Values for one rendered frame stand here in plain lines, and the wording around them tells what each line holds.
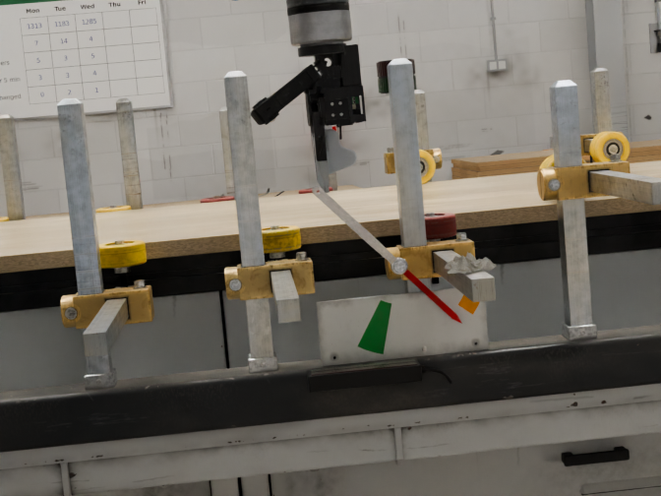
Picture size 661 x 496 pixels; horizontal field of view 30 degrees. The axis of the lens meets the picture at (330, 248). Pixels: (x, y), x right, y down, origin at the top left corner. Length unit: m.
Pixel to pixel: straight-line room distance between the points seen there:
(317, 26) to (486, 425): 0.69
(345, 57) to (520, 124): 7.53
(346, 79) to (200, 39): 7.21
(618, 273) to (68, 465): 0.98
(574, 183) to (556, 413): 0.37
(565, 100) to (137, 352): 0.82
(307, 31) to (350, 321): 0.45
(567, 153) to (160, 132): 7.17
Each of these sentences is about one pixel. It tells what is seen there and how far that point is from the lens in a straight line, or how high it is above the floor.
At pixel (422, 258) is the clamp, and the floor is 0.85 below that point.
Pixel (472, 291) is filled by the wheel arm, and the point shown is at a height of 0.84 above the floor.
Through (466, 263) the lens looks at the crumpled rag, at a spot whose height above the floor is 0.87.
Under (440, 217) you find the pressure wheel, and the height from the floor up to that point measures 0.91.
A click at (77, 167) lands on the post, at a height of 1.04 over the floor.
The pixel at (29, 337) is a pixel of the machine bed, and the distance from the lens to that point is 2.15.
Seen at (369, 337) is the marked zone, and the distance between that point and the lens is 1.90.
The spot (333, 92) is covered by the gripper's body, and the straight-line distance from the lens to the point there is 1.78.
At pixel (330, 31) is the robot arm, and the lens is 1.77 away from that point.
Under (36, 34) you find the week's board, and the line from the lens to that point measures 9.03.
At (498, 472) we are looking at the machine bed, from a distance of 2.26.
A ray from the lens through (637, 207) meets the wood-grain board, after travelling 2.14.
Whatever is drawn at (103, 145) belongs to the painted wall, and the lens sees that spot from 9.00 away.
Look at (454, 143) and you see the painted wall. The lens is 9.18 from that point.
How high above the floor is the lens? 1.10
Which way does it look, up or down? 7 degrees down
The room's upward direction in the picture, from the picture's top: 5 degrees counter-clockwise
